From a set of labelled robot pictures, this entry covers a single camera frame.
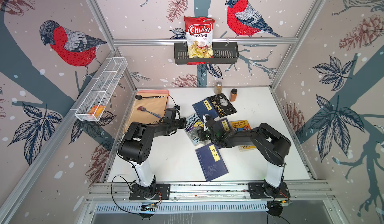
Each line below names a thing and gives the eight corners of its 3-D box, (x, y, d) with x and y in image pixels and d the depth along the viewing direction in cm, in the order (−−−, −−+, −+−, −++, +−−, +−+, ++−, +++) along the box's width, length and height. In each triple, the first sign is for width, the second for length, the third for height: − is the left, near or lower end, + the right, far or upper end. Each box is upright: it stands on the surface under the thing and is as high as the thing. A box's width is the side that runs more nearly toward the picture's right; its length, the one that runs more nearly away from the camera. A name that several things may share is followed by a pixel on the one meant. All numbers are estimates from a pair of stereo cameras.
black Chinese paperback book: (220, 118, 104) (220, 117, 102) (208, 98, 116) (208, 96, 114) (236, 112, 107) (236, 111, 106) (222, 93, 119) (222, 92, 118)
